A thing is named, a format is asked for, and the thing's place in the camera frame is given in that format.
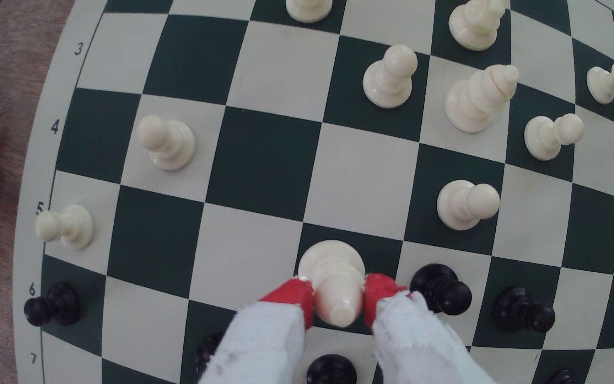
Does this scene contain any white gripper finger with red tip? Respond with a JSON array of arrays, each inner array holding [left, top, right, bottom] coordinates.
[[198, 278, 315, 384], [364, 273, 497, 384]]

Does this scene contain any white chess bishop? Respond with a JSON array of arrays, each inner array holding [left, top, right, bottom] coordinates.
[[444, 64, 519, 134], [297, 240, 366, 328]]

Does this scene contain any white chess pawn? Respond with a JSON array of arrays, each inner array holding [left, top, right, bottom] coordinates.
[[524, 113, 585, 162], [362, 44, 419, 110], [34, 204, 95, 251], [285, 0, 334, 23], [586, 59, 614, 105], [135, 114, 197, 172], [436, 180, 501, 231]]

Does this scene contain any green white chess mat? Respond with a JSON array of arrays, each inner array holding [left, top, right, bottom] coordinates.
[[13, 0, 614, 384]]

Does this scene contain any white chess knight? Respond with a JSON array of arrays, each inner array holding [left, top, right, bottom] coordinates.
[[448, 0, 507, 52]]

